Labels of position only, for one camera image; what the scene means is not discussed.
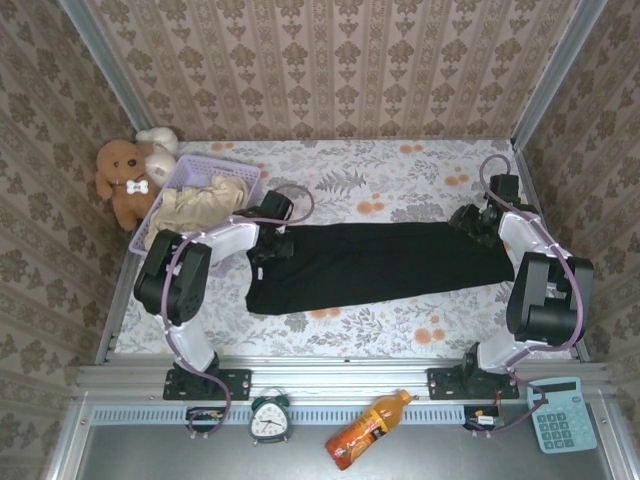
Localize beige drawstring garment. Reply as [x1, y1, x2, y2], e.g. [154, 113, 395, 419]
[144, 174, 250, 251]

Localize black t-shirt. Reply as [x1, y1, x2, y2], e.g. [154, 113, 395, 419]
[244, 221, 516, 316]

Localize purple plastic laundry basket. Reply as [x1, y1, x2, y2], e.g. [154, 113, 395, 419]
[128, 153, 264, 279]

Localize floral print tablecloth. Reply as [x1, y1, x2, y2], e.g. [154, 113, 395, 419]
[114, 139, 574, 361]

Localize white plush toy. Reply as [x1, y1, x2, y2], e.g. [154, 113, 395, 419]
[135, 126, 180, 186]

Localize brown plush dog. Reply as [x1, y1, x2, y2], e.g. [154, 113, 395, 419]
[94, 139, 164, 232]

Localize green twin-bell alarm clock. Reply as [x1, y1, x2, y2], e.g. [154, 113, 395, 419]
[248, 387, 292, 447]

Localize small electronics board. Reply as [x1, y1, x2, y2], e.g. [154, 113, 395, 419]
[187, 407, 226, 426]
[464, 404, 506, 431]

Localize orange juice bottle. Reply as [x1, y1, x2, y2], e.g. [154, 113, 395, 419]
[324, 389, 414, 471]

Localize light blue calculator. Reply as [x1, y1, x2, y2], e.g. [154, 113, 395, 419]
[525, 376, 599, 454]

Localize grey metal shelf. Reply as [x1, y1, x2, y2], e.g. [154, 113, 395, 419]
[47, 399, 636, 480]

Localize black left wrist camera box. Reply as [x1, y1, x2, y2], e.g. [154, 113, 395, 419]
[259, 190, 295, 221]

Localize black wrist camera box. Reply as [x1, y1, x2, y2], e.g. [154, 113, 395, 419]
[259, 190, 295, 221]
[489, 173, 521, 204]

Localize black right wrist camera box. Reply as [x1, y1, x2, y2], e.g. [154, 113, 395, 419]
[489, 173, 521, 204]

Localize aluminium side rail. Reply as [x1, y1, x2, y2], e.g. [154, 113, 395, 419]
[94, 252, 141, 365]
[514, 144, 591, 362]

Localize aluminium front rail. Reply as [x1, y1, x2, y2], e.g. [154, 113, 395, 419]
[74, 357, 611, 401]

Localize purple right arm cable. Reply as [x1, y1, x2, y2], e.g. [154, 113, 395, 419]
[469, 153, 587, 439]

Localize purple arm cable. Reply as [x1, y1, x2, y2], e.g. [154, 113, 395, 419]
[160, 183, 316, 442]
[469, 153, 587, 439]

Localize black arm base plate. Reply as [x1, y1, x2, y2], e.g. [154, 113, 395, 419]
[163, 368, 252, 401]
[426, 367, 520, 400]

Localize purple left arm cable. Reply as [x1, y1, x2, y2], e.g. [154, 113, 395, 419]
[160, 183, 316, 442]

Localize slotted grey cable duct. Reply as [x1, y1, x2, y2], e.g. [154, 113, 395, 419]
[89, 405, 501, 426]

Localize aluminium frame post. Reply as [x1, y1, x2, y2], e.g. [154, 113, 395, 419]
[512, 0, 609, 147]
[59, 0, 154, 132]

